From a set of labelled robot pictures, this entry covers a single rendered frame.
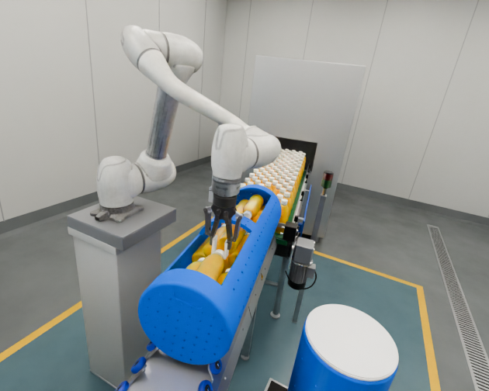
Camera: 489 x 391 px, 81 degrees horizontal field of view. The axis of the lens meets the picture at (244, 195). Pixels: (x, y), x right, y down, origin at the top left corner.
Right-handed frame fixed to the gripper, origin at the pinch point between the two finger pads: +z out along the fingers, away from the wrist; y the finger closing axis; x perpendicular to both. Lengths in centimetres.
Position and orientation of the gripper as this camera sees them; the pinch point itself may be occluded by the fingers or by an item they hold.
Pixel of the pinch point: (220, 247)
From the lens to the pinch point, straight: 99.3
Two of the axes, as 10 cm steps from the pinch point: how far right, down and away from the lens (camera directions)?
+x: 2.8, -3.3, 9.0
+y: 9.5, 2.0, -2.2
